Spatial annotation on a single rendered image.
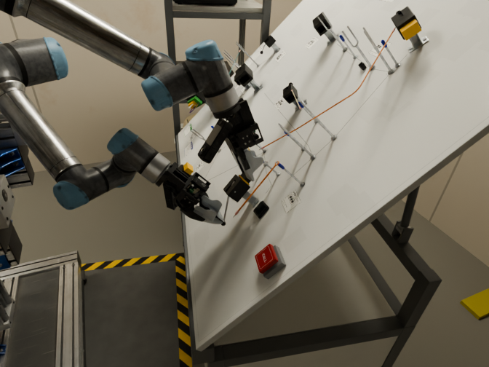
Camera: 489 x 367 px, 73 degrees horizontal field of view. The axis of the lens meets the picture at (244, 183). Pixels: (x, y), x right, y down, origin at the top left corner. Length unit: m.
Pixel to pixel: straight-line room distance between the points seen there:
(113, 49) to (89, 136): 2.45
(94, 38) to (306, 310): 0.90
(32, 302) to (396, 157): 1.77
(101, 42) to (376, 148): 0.65
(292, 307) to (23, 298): 1.41
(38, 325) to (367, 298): 1.45
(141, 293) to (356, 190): 1.62
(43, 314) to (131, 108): 1.90
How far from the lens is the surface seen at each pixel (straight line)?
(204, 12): 1.69
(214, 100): 0.79
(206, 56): 0.77
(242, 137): 0.83
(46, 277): 2.09
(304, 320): 1.04
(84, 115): 3.20
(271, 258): 0.75
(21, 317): 1.97
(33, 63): 1.10
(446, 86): 0.83
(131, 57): 0.87
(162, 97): 0.77
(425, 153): 0.73
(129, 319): 2.04
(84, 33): 0.86
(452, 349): 2.24
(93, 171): 0.93
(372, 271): 1.23
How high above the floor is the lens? 1.65
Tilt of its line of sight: 34 degrees down
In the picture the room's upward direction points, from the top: 3 degrees clockwise
